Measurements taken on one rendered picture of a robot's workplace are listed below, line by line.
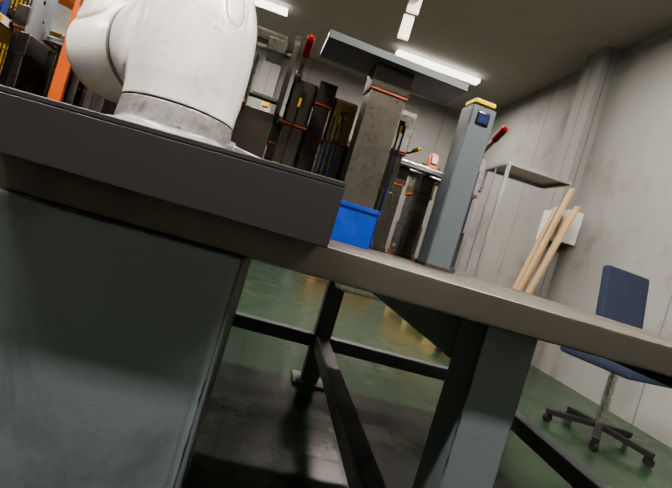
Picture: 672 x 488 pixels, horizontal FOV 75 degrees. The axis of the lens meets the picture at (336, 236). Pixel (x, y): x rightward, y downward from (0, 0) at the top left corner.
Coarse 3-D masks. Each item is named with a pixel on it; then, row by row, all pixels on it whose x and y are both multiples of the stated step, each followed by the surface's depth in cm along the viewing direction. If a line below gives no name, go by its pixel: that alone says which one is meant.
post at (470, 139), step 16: (464, 112) 118; (496, 112) 115; (464, 128) 115; (480, 128) 114; (464, 144) 114; (480, 144) 115; (448, 160) 119; (464, 160) 114; (480, 160) 115; (448, 176) 116; (464, 176) 114; (448, 192) 114; (464, 192) 115; (432, 208) 120; (448, 208) 114; (464, 208) 115; (432, 224) 117; (448, 224) 115; (432, 240) 114; (448, 240) 115; (432, 256) 114; (448, 256) 115; (448, 272) 115
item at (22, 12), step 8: (24, 8) 123; (16, 16) 123; (24, 16) 123; (16, 24) 123; (24, 24) 124; (16, 32) 124; (8, 48) 124; (8, 56) 124; (8, 64) 124; (8, 72) 124; (0, 80) 124
